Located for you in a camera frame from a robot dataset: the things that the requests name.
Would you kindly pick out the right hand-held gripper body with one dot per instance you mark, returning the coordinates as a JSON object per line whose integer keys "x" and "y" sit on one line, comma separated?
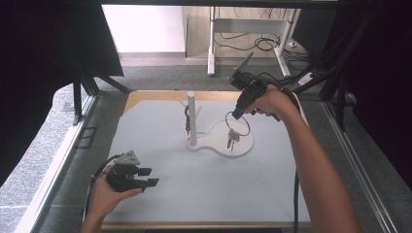
{"x": 249, "y": 87}

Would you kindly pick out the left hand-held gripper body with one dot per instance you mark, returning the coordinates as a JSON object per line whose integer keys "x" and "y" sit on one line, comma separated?
{"x": 123, "y": 174}

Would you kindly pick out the white key stand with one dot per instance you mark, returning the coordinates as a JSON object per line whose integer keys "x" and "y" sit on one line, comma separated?
{"x": 220, "y": 142}

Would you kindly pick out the person's right hand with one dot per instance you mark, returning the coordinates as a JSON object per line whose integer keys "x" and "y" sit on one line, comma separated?
{"x": 275, "y": 102}

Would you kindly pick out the person's left hand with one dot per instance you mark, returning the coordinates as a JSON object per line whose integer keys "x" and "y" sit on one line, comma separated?
{"x": 102, "y": 200}

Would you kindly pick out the white table mat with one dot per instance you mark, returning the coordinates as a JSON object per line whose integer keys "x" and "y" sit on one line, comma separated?
{"x": 181, "y": 187}

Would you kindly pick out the white power strip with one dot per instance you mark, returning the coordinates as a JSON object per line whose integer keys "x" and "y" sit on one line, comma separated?
{"x": 306, "y": 78}

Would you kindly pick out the black metal stand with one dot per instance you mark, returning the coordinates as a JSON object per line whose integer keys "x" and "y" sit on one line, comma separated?
{"x": 87, "y": 87}
{"x": 340, "y": 87}

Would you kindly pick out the black curtain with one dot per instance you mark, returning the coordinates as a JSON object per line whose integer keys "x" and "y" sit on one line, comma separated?
{"x": 382, "y": 81}
{"x": 48, "y": 64}

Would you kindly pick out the white desk frame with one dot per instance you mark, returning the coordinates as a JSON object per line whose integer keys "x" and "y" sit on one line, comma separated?
{"x": 249, "y": 26}

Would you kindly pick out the aluminium frame rail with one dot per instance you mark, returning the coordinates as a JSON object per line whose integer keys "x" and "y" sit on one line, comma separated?
{"x": 55, "y": 168}
{"x": 356, "y": 168}

